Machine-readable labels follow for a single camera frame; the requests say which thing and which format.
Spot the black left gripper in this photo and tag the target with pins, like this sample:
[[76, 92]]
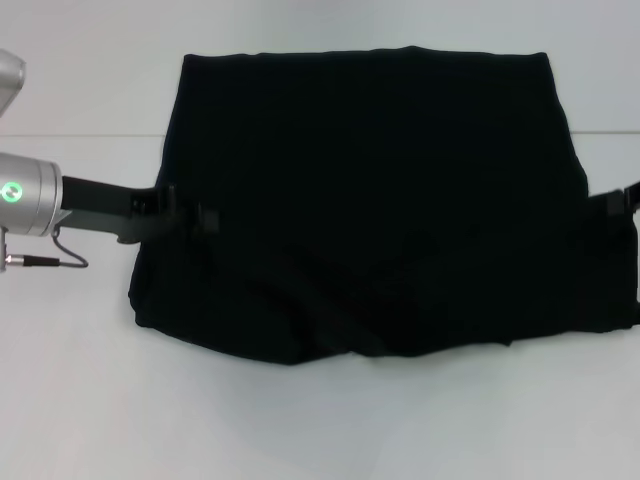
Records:
[[105, 210]]

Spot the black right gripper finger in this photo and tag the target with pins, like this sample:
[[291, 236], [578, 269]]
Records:
[[620, 202]]

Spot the black shirt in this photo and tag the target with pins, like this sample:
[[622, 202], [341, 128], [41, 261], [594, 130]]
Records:
[[375, 200]]

